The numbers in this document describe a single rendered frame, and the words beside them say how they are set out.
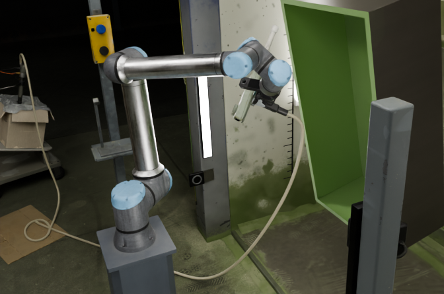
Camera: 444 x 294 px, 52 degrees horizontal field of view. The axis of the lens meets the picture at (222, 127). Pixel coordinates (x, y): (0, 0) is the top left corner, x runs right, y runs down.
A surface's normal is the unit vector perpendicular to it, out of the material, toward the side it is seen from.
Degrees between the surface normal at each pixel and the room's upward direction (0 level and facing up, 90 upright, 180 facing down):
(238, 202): 90
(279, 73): 60
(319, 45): 90
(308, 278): 0
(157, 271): 90
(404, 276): 0
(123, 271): 90
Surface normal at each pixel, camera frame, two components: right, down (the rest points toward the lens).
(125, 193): -0.08, -0.89
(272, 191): 0.40, 0.33
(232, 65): -0.32, 0.36
